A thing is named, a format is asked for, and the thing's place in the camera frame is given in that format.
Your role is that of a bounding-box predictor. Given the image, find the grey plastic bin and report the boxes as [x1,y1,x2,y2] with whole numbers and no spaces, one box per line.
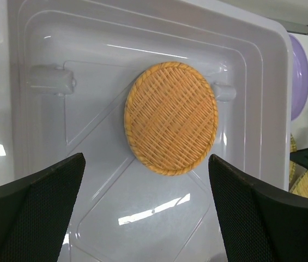
[0,1,292,261]

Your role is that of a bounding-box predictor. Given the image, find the purple plastic plate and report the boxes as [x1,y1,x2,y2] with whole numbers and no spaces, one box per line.
[289,34,308,121]

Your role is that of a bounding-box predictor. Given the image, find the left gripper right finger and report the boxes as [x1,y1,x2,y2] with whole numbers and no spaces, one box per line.
[208,154,308,261]

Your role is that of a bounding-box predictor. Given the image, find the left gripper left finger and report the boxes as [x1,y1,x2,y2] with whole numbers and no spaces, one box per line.
[0,153,86,261]

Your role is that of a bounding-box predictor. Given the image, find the round bamboo tray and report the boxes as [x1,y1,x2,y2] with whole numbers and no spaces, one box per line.
[290,134,298,153]

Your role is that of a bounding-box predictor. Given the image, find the round woven orange tray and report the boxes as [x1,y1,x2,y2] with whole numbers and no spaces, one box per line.
[124,62,219,176]

